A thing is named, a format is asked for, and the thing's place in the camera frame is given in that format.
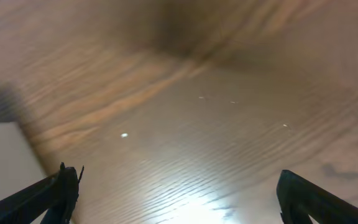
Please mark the white cardboard box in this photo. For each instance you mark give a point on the white cardboard box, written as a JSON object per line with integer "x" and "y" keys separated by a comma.
{"x": 19, "y": 166}

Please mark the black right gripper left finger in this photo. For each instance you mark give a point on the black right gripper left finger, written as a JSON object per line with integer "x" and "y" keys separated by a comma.
{"x": 55, "y": 197}

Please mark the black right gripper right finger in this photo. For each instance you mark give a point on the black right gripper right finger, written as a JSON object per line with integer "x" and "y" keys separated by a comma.
{"x": 304, "y": 202}

